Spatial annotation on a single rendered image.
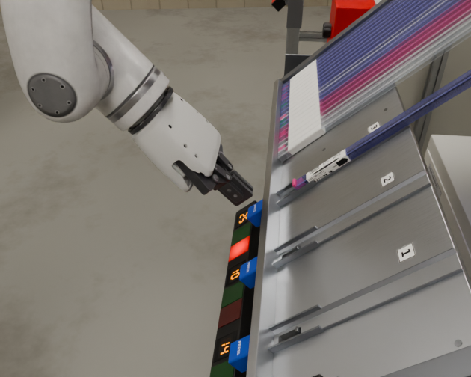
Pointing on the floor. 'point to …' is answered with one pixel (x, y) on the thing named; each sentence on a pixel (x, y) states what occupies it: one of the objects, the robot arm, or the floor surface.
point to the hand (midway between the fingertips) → (235, 188)
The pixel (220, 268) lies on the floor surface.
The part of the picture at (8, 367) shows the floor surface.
